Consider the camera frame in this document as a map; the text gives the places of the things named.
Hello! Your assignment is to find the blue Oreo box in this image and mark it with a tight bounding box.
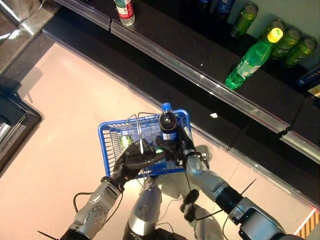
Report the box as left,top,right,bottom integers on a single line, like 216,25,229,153
295,65,320,88

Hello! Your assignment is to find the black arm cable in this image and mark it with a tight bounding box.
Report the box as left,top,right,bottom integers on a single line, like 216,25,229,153
184,169,226,222
73,191,97,215

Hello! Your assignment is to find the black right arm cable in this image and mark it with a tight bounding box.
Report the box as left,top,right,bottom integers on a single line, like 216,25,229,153
184,169,226,222

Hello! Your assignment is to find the black metal shelf board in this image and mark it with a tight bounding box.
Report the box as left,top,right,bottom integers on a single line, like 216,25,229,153
42,9,320,208
53,0,320,151

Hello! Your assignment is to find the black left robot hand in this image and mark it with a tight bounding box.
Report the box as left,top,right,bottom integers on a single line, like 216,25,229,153
109,139,176,182

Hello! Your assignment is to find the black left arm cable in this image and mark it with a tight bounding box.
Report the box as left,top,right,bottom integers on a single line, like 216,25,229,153
73,191,97,215

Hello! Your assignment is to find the blue plastic shopping basket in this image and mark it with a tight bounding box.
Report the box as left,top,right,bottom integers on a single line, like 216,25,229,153
97,108,193,179

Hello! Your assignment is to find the clear water bottle red label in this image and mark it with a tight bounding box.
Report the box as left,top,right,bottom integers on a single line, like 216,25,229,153
114,0,136,27

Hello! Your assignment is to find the black side shelf unit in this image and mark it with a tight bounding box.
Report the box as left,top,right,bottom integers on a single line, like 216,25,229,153
0,76,43,176

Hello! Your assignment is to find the reflective metal cabinet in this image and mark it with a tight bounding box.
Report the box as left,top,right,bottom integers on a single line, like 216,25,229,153
0,0,61,33

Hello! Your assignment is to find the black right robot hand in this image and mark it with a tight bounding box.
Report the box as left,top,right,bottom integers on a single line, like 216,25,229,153
155,124,198,166

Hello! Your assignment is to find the clear plastic price rail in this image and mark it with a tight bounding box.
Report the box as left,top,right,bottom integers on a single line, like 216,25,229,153
52,0,113,31
279,130,320,165
110,19,291,134

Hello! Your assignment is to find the small tan snack pack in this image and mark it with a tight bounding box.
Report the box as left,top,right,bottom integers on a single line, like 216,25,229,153
307,85,320,99

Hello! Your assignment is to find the green Sprite bottle yellow cap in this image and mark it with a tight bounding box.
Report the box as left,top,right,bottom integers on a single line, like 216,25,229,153
224,27,285,91

